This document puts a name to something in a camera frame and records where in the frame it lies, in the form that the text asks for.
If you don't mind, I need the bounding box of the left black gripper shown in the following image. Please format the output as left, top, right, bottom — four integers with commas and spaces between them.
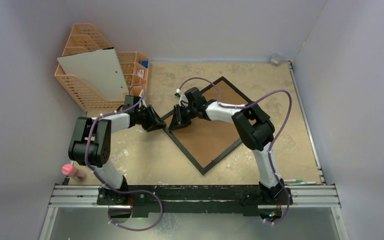
135, 105, 165, 132

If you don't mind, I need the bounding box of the black picture frame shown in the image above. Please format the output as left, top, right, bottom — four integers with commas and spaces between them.
160, 76, 254, 176

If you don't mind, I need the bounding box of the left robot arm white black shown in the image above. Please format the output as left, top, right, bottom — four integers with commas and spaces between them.
68, 95, 166, 205

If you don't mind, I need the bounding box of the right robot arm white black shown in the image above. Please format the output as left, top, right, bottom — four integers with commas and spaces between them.
169, 87, 284, 204

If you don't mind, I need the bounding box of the red white small box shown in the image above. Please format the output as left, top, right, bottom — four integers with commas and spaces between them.
136, 69, 147, 79

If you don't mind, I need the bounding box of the blue small box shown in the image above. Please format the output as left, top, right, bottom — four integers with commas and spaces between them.
140, 60, 149, 68

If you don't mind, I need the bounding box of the white folder board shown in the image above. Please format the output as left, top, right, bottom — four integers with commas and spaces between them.
57, 47, 129, 101

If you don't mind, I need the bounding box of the pink bottle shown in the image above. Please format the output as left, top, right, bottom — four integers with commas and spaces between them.
61, 164, 86, 181

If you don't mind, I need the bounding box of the orange plastic file organizer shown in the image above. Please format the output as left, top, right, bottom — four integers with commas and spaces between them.
54, 23, 150, 112

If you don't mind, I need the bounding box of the white pen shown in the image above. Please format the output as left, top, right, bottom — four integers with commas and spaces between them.
288, 181, 317, 186

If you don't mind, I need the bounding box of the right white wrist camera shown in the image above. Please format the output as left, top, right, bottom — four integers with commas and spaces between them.
174, 88, 189, 106

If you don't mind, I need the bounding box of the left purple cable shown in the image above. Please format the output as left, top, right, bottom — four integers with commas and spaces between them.
84, 83, 164, 232

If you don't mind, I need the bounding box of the purple cable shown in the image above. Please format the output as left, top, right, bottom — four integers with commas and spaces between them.
176, 77, 293, 226
84, 83, 164, 232

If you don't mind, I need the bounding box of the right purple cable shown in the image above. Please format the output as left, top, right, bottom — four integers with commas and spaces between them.
176, 77, 293, 226

